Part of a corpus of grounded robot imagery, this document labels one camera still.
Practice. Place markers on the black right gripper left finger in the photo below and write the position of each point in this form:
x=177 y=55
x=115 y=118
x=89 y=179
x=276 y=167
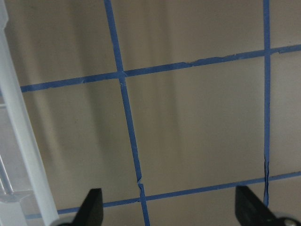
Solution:
x=91 y=211

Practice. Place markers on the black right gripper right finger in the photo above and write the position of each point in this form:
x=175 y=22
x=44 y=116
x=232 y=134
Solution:
x=250 y=210

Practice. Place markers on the clear plastic box lid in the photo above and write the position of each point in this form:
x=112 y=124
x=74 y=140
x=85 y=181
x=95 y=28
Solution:
x=25 y=196

